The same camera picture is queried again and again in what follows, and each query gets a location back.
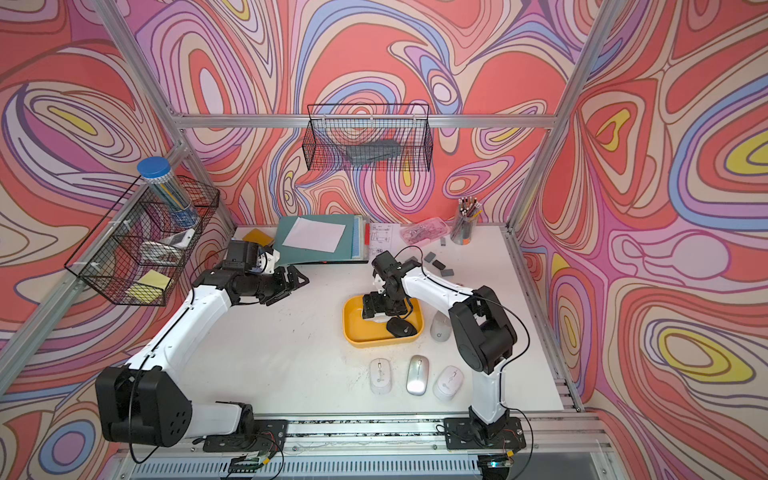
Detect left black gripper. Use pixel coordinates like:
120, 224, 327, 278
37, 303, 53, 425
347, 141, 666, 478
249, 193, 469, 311
243, 263, 308, 305

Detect yellow storage box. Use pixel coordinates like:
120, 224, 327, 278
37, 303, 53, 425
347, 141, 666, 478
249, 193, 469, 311
343, 295, 424, 348

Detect grey white mouse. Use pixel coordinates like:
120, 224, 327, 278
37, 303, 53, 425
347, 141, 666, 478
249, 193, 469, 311
430, 311, 452, 343

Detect small white mouse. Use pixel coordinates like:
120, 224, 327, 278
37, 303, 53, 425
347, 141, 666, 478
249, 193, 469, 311
369, 358, 392, 395

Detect silver grey mouse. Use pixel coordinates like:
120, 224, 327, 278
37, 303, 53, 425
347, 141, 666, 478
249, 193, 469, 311
406, 355, 430, 396

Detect white mouse with logo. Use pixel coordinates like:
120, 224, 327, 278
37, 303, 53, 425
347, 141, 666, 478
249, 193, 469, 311
433, 366, 464, 402

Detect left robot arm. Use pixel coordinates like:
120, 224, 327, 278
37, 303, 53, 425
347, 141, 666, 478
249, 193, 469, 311
95, 240, 309, 448

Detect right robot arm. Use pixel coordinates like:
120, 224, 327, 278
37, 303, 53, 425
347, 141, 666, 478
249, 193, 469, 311
363, 251, 518, 448

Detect pink plastic clip box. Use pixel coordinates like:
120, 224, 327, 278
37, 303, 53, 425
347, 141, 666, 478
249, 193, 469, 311
399, 217, 450, 247

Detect printed instruction sheet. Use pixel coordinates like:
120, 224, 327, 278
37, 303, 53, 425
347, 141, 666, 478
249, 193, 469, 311
367, 223, 400, 260

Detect green folder stack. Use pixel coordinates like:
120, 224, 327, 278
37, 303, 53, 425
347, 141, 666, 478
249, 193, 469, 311
273, 214, 367, 266

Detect white paper sheet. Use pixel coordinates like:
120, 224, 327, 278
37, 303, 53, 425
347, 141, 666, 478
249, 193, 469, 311
283, 218, 346, 253

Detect white tape dispenser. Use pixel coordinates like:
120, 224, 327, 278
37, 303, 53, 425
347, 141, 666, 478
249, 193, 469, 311
139, 228, 195, 266

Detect yellow sticky notes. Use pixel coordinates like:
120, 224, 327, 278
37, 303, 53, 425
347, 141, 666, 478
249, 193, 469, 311
127, 269, 170, 304

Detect mesh pen cup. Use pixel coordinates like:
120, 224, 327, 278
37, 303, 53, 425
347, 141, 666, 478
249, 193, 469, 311
450, 197, 482, 245

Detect blue lid pencil jar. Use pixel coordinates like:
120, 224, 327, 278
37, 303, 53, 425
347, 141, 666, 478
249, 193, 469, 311
137, 156, 199, 229

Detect black wire basket left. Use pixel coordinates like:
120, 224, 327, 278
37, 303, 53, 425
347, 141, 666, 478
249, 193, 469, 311
65, 176, 220, 306

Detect black wire basket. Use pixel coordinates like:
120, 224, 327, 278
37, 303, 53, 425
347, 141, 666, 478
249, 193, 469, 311
302, 102, 434, 172
65, 176, 220, 306

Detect black wire basket back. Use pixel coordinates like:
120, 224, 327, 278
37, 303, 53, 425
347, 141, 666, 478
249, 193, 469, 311
302, 102, 434, 172

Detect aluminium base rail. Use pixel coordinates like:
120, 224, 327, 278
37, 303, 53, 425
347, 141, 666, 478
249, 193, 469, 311
100, 412, 629, 479

